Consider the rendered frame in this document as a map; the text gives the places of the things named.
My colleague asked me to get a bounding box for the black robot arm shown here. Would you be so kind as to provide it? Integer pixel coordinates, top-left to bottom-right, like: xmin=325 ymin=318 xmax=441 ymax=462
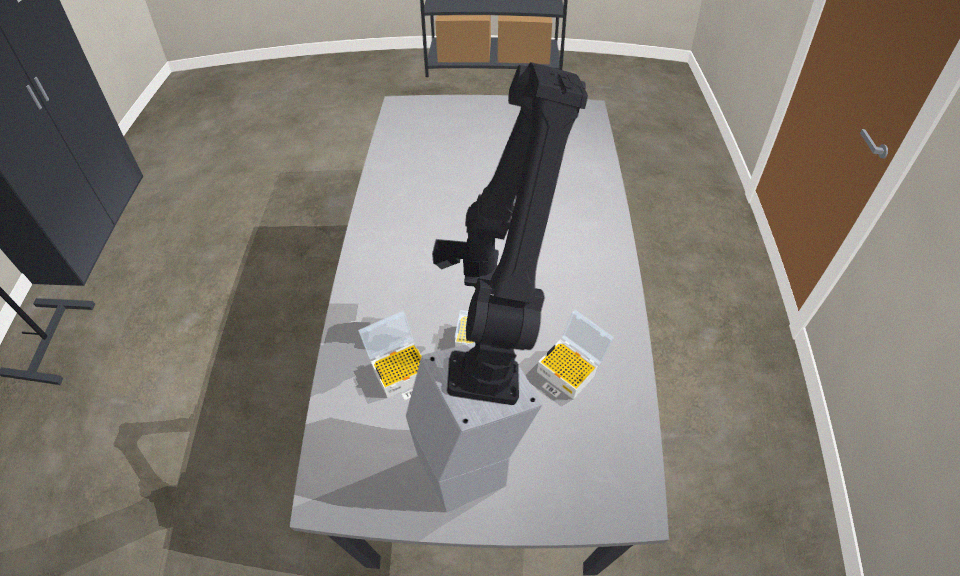
xmin=432 ymin=62 xmax=588 ymax=405

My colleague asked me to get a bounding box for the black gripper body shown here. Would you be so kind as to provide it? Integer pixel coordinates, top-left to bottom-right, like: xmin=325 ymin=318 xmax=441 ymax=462
xmin=464 ymin=250 xmax=499 ymax=286

